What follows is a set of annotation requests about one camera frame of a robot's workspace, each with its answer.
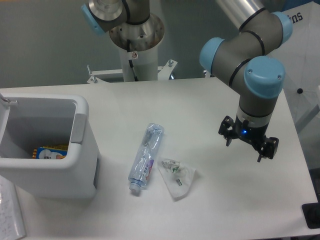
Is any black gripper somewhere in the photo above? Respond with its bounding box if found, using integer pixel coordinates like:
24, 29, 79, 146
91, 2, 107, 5
218, 115, 279, 163

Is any white paper napkin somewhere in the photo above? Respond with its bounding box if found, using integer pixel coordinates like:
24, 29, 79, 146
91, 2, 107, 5
157, 158, 196, 201

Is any crushed clear plastic bottle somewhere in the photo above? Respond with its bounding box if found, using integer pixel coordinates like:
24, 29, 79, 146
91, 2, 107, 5
128, 123, 165, 196

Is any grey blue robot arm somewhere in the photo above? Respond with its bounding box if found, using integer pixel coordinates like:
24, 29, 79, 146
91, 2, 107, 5
81, 0, 293, 159

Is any white plastic trash can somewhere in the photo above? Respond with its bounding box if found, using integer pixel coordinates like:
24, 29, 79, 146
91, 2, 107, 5
0, 92, 100, 199

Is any white superior umbrella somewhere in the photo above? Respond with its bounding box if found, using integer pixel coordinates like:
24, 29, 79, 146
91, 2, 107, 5
271, 0, 320, 132

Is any black device at edge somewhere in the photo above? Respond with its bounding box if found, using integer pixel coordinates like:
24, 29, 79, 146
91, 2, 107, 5
301, 202, 320, 229

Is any colourful snack wrapper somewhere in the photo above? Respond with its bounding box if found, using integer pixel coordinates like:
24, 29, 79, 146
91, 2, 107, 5
32, 144, 69, 160

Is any white notebook with writing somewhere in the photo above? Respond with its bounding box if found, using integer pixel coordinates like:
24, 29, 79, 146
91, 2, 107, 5
0, 176, 27, 240

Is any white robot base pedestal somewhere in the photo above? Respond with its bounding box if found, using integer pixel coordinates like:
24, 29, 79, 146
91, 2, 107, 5
109, 13, 165, 82

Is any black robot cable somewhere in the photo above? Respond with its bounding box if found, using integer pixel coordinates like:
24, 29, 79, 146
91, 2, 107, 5
126, 39, 139, 82

